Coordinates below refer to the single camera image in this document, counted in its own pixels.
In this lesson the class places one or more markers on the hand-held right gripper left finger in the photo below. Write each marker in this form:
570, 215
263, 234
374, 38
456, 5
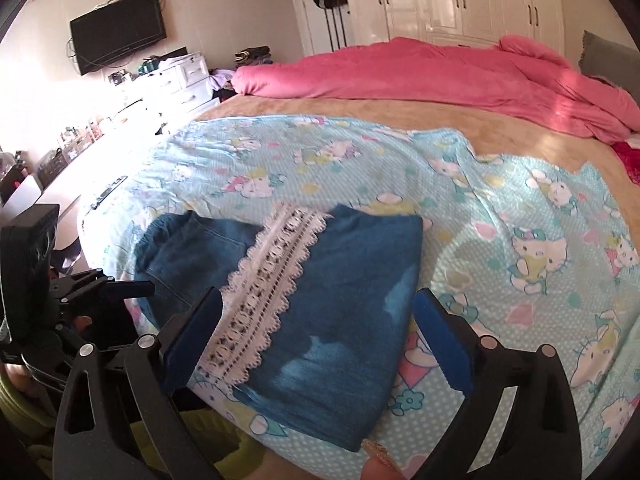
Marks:
192, 345

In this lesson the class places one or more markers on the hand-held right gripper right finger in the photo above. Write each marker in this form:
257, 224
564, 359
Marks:
442, 345

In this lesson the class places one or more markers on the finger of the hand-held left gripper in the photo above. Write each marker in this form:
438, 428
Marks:
130, 290

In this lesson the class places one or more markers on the blue denim pants lace trim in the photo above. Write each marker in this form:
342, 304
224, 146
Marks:
340, 310

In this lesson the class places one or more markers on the person's right hand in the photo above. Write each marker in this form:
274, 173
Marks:
380, 467

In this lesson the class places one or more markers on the green fleece garment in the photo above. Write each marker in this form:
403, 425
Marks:
215, 425

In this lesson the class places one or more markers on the white dresser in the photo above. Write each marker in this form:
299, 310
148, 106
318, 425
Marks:
100, 160

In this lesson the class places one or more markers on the light blue cartoon printed sheet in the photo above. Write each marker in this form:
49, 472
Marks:
500, 220

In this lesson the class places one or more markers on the white drawer unit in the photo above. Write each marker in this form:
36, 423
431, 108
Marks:
185, 77

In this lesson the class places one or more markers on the purple cloth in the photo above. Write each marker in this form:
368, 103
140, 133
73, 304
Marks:
222, 80

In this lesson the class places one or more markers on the red floral pillow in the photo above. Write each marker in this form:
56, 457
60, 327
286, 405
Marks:
629, 160

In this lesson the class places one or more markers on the dark folded clothes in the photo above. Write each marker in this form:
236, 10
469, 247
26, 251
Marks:
254, 55

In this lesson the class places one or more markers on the pink duvet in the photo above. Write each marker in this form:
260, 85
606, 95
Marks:
425, 70

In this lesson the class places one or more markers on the white door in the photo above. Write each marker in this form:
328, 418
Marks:
307, 30

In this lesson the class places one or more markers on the grey padded headboard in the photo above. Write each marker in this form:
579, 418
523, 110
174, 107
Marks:
615, 55

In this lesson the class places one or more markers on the white wardrobe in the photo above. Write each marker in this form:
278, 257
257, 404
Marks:
450, 0

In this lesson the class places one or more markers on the black wall television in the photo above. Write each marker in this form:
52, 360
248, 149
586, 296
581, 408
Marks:
117, 35

